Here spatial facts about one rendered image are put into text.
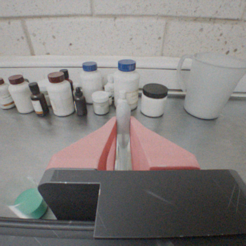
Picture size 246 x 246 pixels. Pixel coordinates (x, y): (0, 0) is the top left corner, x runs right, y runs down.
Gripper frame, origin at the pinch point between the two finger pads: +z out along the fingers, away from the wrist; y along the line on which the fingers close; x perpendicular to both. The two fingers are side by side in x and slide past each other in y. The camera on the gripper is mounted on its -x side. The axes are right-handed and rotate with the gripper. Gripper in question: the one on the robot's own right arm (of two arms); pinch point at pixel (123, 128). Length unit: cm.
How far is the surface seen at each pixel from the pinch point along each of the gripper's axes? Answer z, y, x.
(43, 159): 9.6, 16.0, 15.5
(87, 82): 31.0, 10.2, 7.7
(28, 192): 1.5, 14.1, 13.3
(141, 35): 43.0, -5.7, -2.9
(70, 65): 39.5, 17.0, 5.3
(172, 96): 36.7, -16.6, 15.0
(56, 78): 25.2, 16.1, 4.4
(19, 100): 25.5, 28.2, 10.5
